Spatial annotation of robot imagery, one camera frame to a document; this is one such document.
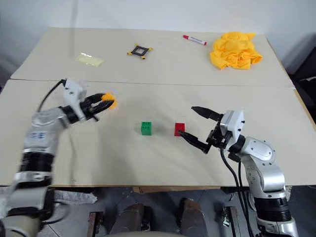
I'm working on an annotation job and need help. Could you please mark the crumpled yellow cloth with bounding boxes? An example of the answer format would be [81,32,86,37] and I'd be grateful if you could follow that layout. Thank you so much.
[209,31,263,71]

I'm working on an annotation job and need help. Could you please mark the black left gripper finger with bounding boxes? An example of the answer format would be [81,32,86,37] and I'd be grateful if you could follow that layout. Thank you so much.
[92,99,116,115]
[86,92,106,104]

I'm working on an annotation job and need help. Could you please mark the red toy cube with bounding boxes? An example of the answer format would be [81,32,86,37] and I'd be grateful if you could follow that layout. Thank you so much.
[174,122,187,137]

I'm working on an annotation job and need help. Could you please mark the yellow toy cube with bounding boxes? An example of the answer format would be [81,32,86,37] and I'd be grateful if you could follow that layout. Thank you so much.
[100,91,119,111]

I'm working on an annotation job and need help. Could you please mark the black square frame yellow corners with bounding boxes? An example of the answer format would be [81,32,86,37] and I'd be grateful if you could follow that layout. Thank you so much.
[126,43,155,61]

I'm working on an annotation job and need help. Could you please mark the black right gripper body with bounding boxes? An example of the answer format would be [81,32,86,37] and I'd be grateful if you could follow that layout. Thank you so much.
[205,114,233,150]

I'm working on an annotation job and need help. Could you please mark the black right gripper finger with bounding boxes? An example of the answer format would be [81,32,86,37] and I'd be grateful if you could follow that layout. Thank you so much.
[191,106,225,122]
[178,131,212,155]

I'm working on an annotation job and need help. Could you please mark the dark metal table bracket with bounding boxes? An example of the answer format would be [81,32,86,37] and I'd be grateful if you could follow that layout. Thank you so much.
[87,211,104,237]
[221,206,239,237]

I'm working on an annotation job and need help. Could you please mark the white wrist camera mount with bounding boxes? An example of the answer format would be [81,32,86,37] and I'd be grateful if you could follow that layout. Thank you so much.
[61,78,89,121]
[219,109,245,146]

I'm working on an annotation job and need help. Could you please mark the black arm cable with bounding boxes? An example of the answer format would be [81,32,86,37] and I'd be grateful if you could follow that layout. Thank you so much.
[237,159,255,237]
[219,147,250,237]
[37,79,68,115]

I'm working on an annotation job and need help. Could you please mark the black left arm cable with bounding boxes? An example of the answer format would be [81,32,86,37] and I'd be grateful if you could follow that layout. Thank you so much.
[37,79,68,115]

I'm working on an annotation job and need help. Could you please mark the dark rounded shape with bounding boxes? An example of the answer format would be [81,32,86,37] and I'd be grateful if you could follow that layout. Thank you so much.
[178,197,208,237]
[109,203,149,236]

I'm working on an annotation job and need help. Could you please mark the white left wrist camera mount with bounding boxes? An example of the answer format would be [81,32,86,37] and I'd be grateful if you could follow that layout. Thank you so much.
[61,78,89,121]

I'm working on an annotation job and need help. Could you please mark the green toy cube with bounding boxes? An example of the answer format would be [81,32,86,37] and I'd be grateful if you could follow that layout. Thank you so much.
[140,121,153,136]

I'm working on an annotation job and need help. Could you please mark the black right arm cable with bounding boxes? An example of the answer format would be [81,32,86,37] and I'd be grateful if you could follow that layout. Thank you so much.
[219,147,250,237]
[237,159,255,237]

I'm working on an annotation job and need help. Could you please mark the black chair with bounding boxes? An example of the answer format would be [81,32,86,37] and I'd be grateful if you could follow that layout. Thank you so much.
[283,34,316,111]

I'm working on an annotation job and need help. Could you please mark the red and white marker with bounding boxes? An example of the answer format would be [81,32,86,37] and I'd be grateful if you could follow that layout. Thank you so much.
[182,34,208,47]

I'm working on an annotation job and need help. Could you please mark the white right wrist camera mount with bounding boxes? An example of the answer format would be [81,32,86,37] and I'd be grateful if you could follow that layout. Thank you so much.
[219,109,245,146]

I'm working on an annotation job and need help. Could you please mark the crumpled white plastic sheet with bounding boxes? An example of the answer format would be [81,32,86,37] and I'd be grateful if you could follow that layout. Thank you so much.
[52,189,99,205]

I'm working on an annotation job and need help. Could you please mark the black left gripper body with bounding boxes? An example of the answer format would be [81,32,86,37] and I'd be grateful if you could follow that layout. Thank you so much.
[80,97,100,122]

